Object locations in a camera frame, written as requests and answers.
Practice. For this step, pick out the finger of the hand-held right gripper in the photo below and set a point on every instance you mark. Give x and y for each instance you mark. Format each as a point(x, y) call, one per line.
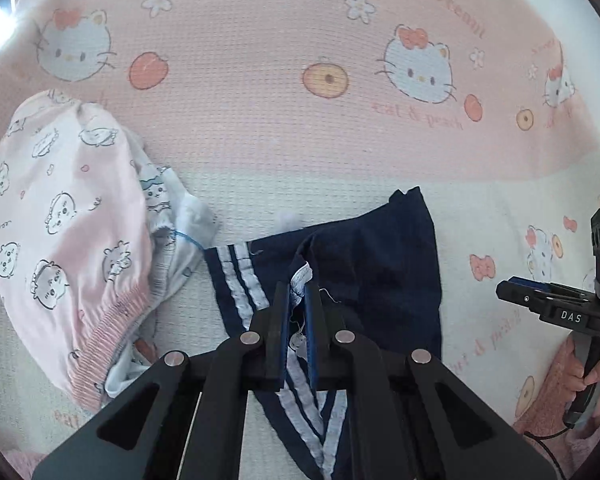
point(522, 296)
point(527, 282)

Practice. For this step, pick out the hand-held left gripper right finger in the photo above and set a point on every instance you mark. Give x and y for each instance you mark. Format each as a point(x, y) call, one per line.
point(312, 345)

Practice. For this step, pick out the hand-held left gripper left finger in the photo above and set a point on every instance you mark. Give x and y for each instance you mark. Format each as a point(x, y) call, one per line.
point(279, 345)

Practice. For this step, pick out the navy striped shorts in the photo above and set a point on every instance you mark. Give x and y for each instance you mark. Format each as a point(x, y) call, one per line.
point(390, 270)

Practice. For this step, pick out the pink fluffy clothing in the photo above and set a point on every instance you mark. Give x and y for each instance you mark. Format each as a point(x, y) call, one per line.
point(550, 390)

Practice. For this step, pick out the white cat print garment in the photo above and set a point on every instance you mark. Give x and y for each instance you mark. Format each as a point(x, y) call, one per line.
point(180, 210)

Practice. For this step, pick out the pink white printed blanket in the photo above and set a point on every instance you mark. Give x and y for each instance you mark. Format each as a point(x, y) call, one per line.
point(290, 125)

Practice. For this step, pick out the pink bear print pants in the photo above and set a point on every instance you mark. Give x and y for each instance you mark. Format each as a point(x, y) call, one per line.
point(75, 240)

